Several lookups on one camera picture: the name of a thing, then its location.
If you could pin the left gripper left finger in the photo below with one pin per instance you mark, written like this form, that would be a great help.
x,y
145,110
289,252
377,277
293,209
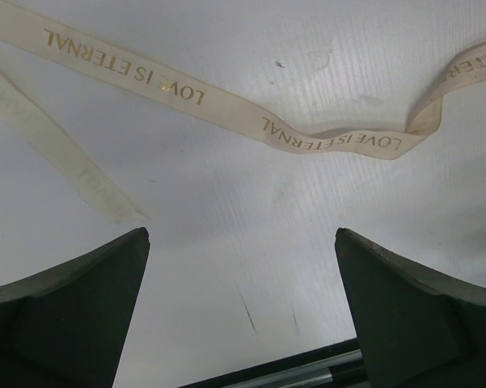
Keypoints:
x,y
66,326

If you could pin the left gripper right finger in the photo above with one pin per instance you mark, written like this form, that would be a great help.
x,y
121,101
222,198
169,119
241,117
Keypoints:
x,y
416,327

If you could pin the cream printed ribbon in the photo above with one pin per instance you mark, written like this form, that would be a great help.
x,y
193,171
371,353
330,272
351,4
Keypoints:
x,y
108,63

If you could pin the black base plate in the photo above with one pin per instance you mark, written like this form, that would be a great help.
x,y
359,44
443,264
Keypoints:
x,y
337,365

